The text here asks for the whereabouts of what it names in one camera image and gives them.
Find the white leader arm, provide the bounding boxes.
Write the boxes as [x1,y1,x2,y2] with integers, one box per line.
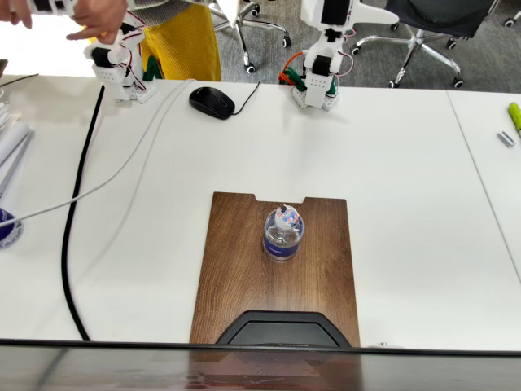
[7,0,160,105]

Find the blue label water bottle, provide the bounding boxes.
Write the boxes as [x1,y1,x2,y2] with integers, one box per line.
[262,202,305,263]
[0,207,24,249]

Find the person's left hand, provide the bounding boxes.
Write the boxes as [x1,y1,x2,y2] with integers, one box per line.
[66,0,128,46]

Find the person's right hand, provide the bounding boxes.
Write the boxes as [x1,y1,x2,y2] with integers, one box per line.
[0,3,34,30]

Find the black seat office chair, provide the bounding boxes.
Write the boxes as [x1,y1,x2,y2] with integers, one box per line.
[350,0,501,90]

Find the chrome base office chair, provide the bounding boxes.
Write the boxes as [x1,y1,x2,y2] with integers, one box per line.
[211,0,293,75]

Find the yellow skirt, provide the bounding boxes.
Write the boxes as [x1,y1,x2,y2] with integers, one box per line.
[140,3,223,82]

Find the black computer mouse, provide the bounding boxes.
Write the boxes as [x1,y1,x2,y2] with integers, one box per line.
[188,86,236,121]

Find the grey sweater torso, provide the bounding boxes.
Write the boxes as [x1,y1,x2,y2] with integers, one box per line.
[125,0,212,28]

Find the green marker pen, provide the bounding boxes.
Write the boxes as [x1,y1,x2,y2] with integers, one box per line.
[507,102,521,142]

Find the small grey clip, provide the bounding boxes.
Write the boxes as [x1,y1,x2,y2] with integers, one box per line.
[496,130,517,150]

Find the brown wooden board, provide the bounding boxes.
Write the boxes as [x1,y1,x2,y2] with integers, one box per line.
[189,191,361,348]

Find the black monitor stand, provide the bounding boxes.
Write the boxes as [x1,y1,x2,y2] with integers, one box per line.
[214,310,353,349]

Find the black monitor screen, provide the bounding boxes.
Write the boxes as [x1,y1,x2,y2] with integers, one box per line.
[0,337,521,391]

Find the orange cable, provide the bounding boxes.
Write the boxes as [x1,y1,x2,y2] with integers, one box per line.
[278,51,306,85]

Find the thin black mouse cable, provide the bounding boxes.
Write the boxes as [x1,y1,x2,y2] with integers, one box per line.
[230,81,261,117]

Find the white cable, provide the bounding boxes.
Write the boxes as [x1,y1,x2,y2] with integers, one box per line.
[0,79,196,229]

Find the thick black cable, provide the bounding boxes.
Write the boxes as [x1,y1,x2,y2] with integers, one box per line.
[59,86,111,342]

